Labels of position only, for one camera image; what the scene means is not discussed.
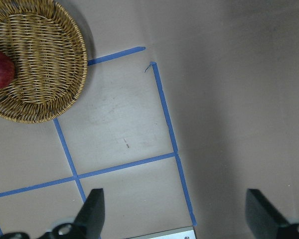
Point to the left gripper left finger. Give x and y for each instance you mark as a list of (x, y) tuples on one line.
[(88, 223)]

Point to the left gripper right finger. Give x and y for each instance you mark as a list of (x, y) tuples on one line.
[(265, 221)]

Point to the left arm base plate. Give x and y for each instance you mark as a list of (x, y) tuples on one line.
[(180, 233)]

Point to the woven wicker basket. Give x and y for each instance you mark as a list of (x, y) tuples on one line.
[(50, 57)]

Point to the dark red apple in basket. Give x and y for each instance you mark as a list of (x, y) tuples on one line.
[(7, 70)]

